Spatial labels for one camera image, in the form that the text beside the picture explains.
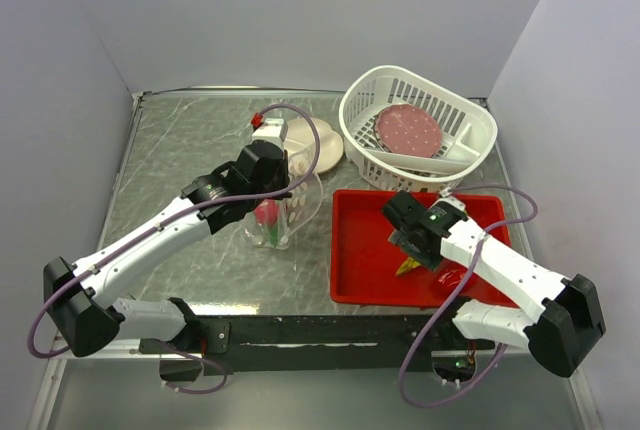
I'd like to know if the yellow banana bunch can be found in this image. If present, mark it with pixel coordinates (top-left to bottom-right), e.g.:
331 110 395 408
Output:
395 257 421 277

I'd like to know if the pink dragon fruit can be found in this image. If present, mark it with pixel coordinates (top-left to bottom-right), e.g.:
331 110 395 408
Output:
253 200 279 247

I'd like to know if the red bell pepper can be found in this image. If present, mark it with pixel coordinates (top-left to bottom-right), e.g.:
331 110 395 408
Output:
431 267 467 296

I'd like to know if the clear dotted zip top bag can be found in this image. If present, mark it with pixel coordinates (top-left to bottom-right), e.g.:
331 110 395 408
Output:
242 172 324 250

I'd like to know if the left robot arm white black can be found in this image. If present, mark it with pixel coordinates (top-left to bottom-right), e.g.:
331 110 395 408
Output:
43 140 290 357

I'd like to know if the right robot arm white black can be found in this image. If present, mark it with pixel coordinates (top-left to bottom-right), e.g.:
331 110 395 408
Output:
382 191 606 378

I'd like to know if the beige divided plate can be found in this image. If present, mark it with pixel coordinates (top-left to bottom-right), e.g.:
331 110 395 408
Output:
284 117 344 176

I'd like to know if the red plastic tray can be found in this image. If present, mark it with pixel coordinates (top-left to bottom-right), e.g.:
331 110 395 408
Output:
330 188 516 309

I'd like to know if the white plastic basket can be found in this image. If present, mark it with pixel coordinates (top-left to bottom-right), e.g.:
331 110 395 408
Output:
338 65 498 192

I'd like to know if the pink dotted plate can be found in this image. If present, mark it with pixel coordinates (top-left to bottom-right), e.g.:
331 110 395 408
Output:
374 104 442 158

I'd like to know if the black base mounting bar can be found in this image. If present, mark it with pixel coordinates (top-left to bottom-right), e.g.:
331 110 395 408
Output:
138 314 496 382

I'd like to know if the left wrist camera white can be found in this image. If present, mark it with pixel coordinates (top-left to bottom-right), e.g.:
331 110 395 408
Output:
251 114 287 148

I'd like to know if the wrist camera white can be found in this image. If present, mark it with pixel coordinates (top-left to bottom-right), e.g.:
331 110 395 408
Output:
439 194 466 213
251 114 287 148

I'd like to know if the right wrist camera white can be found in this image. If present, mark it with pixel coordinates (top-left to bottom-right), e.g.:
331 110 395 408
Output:
439 194 466 213

